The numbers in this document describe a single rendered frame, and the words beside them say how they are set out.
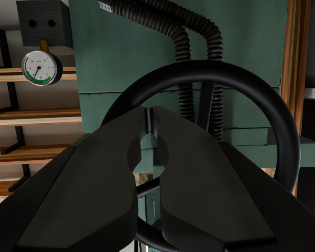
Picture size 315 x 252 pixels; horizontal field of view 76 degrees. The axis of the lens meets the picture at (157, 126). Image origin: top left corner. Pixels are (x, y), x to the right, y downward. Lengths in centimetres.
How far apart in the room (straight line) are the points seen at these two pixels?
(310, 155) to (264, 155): 11
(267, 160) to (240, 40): 28
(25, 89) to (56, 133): 71
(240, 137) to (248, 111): 6
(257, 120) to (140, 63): 29
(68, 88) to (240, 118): 275
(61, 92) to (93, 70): 264
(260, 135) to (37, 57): 48
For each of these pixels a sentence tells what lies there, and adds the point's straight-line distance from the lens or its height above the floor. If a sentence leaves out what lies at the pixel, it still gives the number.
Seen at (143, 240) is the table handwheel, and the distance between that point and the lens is 34.
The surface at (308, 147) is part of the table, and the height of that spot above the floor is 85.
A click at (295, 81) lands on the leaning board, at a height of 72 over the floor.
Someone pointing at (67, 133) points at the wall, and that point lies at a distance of 316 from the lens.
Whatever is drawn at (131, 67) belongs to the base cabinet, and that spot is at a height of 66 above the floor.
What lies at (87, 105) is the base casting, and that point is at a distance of 47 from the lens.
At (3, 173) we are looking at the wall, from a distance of 374.
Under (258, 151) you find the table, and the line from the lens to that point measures 53.
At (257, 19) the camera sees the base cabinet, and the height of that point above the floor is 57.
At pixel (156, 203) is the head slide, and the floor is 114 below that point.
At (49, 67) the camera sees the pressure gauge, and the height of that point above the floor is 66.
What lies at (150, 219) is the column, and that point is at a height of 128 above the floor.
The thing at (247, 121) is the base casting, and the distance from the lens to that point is 50.
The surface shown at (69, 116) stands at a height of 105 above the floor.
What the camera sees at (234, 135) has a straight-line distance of 49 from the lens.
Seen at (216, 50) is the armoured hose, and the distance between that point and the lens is 33.
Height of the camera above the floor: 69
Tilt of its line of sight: 12 degrees up
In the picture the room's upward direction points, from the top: 178 degrees clockwise
